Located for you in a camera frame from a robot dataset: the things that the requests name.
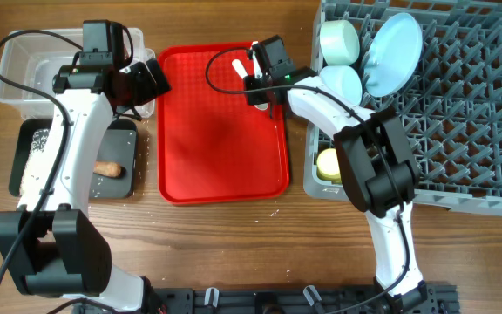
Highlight white plastic spoon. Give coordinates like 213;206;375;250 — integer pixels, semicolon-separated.
232;59;268;111

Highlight light blue rice bowl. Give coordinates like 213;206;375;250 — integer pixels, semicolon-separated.
320;65;363;106

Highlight light green bowl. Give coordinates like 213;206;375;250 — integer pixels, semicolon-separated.
320;20;360;65

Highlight yellow plastic cup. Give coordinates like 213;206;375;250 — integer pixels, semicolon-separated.
316;148;342;184

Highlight orange carrot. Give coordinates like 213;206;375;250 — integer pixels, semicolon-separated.
93;161;123;178

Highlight light blue plate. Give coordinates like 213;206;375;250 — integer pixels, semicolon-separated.
363;12;423;97

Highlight white rice pile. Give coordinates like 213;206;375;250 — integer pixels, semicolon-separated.
19;129;52;196

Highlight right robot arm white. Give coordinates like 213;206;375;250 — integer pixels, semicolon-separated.
244;36;428;307

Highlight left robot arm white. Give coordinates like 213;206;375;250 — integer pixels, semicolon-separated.
0;59;170;313

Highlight black waste tray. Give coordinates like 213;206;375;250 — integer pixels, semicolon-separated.
9;119;138;199

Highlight clear plastic waste bin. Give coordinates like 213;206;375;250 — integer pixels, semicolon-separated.
0;28;156;119

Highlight grey dishwasher rack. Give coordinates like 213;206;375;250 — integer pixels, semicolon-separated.
313;0;502;216

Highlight red serving tray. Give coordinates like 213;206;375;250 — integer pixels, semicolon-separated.
155;42;290;205

